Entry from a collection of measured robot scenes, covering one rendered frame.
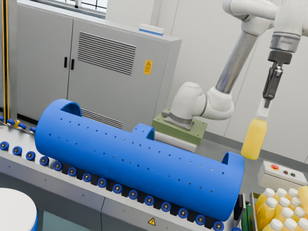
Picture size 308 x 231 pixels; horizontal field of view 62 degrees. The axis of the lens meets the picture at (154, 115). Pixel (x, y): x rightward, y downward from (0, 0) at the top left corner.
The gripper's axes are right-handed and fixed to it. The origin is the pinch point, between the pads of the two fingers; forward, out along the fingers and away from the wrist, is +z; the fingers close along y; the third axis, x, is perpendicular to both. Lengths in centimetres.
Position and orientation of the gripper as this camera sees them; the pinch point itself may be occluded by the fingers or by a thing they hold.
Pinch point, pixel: (264, 107)
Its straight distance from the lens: 104.0
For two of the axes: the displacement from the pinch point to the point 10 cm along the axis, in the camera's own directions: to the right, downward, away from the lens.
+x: 9.4, 2.5, -2.2
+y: -2.7, 1.8, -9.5
